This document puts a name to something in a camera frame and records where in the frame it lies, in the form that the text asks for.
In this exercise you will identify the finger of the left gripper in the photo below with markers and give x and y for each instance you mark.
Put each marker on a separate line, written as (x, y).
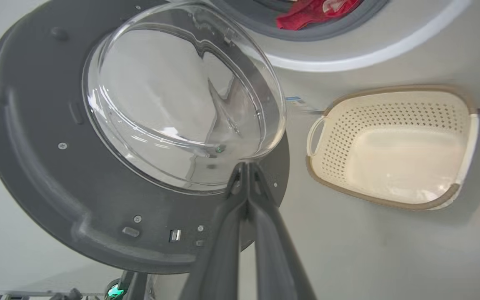
(133, 287)

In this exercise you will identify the black round glass washer door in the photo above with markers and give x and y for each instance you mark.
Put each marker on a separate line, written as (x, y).
(40, 146)

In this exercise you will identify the white front-load washing machine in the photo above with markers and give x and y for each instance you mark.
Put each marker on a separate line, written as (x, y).
(390, 71)

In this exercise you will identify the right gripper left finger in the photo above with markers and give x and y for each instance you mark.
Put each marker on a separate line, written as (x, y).
(219, 258)

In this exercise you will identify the red and white clothes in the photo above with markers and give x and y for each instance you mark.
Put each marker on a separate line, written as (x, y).
(306, 14)

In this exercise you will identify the blue energy label sticker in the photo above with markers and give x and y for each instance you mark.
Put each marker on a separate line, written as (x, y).
(300, 103)

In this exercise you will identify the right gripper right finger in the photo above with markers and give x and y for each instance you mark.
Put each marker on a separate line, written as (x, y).
(277, 258)

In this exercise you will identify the cream perforated laundry basket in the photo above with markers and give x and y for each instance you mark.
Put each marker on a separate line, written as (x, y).
(406, 166)

